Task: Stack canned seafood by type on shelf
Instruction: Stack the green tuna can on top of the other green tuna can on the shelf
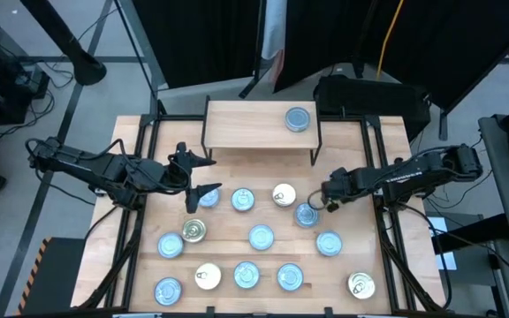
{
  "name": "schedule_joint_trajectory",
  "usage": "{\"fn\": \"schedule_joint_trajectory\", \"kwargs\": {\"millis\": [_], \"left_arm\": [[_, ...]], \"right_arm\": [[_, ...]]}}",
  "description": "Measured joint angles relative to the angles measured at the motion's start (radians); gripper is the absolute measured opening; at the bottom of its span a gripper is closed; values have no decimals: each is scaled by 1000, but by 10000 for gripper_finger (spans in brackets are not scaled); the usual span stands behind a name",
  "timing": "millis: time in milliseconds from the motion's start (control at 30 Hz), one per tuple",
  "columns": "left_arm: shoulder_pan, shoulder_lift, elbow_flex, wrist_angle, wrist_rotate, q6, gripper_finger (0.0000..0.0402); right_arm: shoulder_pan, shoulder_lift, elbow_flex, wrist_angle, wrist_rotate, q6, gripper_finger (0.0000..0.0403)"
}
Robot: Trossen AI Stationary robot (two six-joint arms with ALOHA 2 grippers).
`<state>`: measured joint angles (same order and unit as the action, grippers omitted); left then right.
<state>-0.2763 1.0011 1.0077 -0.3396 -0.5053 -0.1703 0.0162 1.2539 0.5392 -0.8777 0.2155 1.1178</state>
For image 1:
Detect black mat hazard stripe edge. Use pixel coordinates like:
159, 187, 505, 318
15, 236, 87, 317

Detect black curtain stand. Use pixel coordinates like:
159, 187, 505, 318
238, 0, 267, 99
437, 108, 450, 141

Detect yellow cable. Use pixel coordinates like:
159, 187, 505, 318
376, 0, 405, 81

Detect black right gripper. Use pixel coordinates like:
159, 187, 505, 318
319, 166, 364, 214

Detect black bar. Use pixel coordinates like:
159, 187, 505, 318
430, 212, 509, 255

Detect white curtain strip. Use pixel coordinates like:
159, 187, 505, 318
261, 0, 288, 85

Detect black floor cable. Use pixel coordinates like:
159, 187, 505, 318
0, 57, 105, 138

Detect black pole round base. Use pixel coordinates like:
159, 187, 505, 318
19, 0, 108, 87

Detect black curtain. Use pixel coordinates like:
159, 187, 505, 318
274, 0, 509, 112
131, 0, 264, 89

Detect gold lid pink salmon can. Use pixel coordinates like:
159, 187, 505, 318
180, 217, 208, 245
346, 270, 376, 300
271, 182, 298, 208
194, 262, 223, 292

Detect black case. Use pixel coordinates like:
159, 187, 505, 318
312, 73, 432, 143

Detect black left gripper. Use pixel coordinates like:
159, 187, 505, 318
146, 140, 224, 216

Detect wooden shelf black metal legs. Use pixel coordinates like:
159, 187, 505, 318
200, 95, 324, 167

